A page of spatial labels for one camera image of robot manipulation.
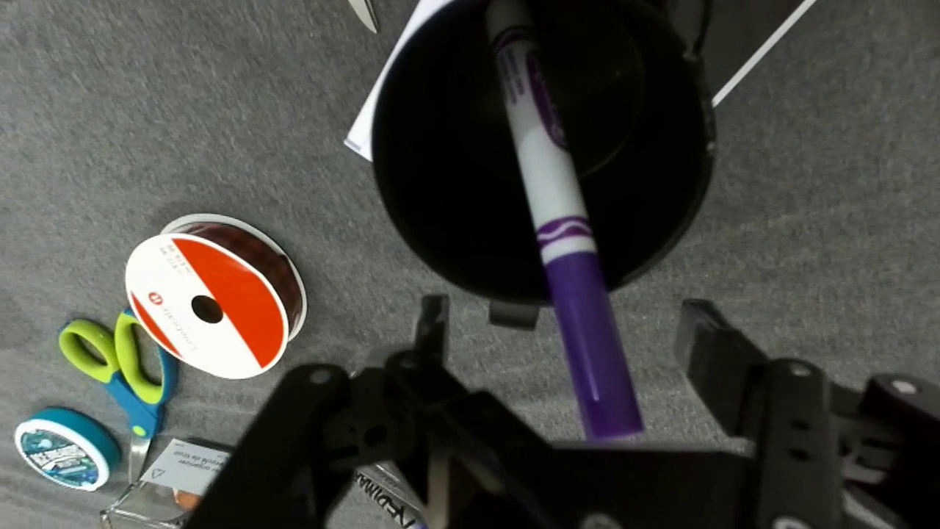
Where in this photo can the green blue handled scissors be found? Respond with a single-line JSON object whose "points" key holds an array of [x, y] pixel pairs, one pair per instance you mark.
{"points": [[111, 355]]}

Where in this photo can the teal ribbon spool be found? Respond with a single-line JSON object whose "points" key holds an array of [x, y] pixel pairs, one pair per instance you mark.
{"points": [[67, 446]]}

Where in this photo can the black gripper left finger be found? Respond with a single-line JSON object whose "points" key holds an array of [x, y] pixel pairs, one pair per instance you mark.
{"points": [[320, 427]]}

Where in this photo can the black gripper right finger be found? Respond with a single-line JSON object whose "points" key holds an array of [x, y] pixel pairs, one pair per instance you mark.
{"points": [[824, 455]]}

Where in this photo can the purple marker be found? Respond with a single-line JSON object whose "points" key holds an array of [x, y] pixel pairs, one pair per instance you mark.
{"points": [[561, 228]]}

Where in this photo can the red white ribbon spool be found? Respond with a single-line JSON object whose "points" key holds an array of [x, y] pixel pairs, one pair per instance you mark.
{"points": [[217, 295]]}

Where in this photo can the white grid paper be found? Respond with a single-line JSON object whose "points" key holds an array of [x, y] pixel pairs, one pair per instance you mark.
{"points": [[362, 131]]}

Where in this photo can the black mug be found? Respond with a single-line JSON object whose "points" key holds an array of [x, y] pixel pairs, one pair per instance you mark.
{"points": [[634, 114]]}

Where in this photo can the grey tablecloth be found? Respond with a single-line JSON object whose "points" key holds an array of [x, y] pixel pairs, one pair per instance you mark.
{"points": [[819, 232]]}

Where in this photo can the small clear box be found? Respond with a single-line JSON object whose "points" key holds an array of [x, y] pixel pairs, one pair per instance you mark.
{"points": [[169, 488]]}

